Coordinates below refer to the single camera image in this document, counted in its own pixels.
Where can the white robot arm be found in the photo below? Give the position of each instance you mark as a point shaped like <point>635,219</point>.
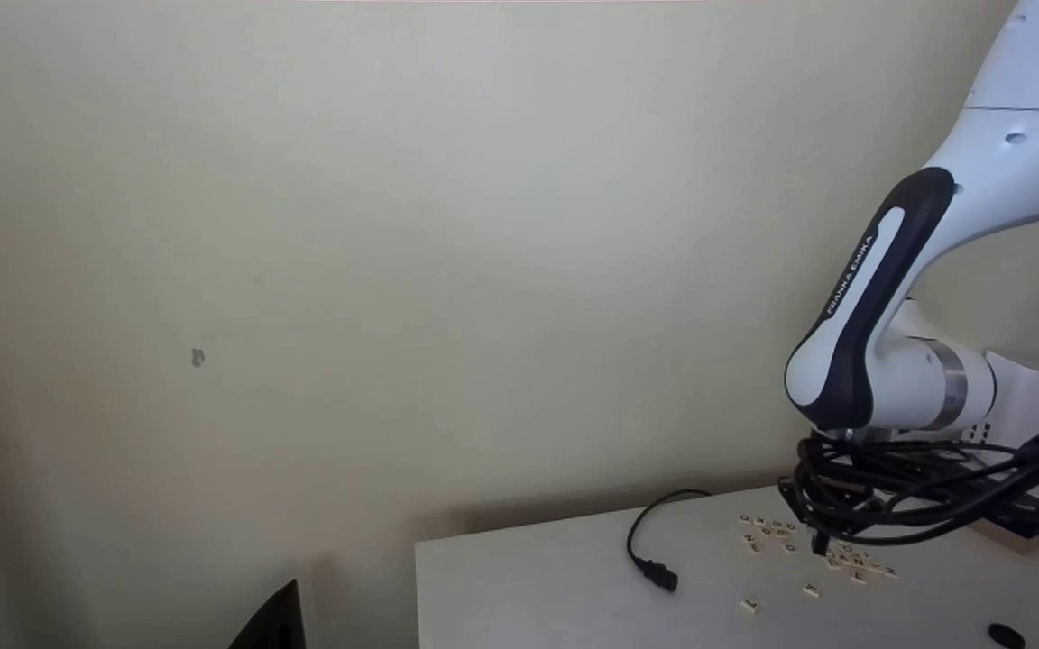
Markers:
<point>871,359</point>

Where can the cluster of cream letter tiles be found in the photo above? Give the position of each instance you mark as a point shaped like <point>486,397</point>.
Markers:
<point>789,540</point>

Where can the black monitor corner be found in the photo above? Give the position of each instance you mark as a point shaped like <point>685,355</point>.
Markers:
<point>275,626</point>

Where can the white speaker box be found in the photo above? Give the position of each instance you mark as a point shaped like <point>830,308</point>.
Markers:
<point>1015,411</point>

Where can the black round cap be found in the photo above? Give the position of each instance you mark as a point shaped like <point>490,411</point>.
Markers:
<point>1005,635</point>

